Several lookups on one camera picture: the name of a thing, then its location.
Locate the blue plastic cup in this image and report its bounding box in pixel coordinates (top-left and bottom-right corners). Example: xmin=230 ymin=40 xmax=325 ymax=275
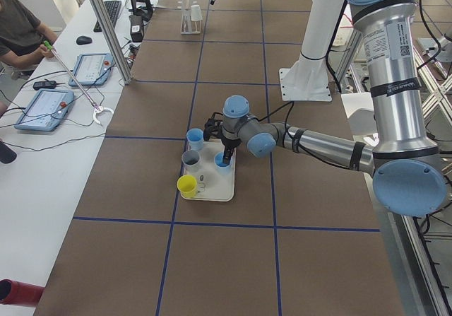
xmin=186 ymin=128 xmax=204 ymax=151
xmin=214 ymin=152 xmax=232 ymax=175

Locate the white plastic cup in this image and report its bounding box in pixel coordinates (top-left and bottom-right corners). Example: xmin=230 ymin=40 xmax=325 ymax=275
xmin=190 ymin=4 xmax=203 ymax=22

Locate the grey plastic cup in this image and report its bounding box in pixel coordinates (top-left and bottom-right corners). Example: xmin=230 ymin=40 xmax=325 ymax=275
xmin=182 ymin=150 xmax=201 ymax=172

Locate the yellow plastic cup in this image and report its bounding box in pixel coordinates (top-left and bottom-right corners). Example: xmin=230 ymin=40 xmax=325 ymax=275
xmin=177 ymin=175 xmax=198 ymax=199

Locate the cream plastic tray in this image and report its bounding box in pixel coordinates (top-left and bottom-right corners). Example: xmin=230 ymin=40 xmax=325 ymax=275
xmin=183 ymin=140 xmax=235 ymax=202

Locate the black power box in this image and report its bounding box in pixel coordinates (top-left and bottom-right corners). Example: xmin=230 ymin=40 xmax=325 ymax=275
xmin=129 ymin=15 xmax=144 ymax=42

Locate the black keyboard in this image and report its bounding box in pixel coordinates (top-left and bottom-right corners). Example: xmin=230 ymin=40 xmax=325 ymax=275
xmin=93 ymin=0 xmax=122 ymax=33

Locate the grabber reaching stick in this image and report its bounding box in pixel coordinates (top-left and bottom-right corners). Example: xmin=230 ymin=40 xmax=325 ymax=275
xmin=42 ymin=40 xmax=114 ymax=126

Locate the white chair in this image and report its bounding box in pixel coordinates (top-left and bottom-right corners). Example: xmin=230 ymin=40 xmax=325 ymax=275
xmin=341 ymin=93 xmax=377 ymax=136

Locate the black computer mouse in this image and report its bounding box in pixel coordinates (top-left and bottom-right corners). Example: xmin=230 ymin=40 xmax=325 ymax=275
xmin=76 ymin=35 xmax=93 ymax=45

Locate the far blue teach pendant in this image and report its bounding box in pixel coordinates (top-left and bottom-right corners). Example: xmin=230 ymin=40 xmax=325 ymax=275
xmin=73 ymin=53 xmax=114 ymax=86

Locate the blue teach pendant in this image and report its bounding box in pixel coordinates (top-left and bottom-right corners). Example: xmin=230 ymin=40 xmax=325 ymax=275
xmin=14 ymin=89 xmax=74 ymax=132
xmin=73 ymin=53 xmax=114 ymax=86

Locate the near blue teach pendant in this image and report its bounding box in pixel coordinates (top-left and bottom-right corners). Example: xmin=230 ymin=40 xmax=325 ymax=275
xmin=14 ymin=89 xmax=74 ymax=132

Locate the black handheld remote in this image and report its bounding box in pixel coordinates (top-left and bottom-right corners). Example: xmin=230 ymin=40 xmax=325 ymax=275
xmin=32 ymin=81 xmax=57 ymax=90

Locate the seated person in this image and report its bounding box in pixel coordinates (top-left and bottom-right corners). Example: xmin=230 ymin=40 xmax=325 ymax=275
xmin=1 ymin=0 xmax=57 ymax=69

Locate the red cylinder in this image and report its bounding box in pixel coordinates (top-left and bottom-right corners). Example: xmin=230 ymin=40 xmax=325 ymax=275
xmin=1 ymin=279 xmax=44 ymax=308

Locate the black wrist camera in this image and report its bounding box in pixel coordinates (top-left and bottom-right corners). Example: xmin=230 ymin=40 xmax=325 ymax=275
xmin=203 ymin=112 xmax=222 ymax=141

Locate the white wire cup rack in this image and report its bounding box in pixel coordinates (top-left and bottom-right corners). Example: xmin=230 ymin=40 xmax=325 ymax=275
xmin=179 ymin=0 xmax=202 ymax=35

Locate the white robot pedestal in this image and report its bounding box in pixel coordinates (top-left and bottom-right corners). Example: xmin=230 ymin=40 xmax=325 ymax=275
xmin=279 ymin=0 xmax=345 ymax=102

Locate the aluminium frame post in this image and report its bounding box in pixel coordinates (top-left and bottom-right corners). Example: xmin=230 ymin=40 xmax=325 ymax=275
xmin=90 ymin=0 xmax=132 ymax=85

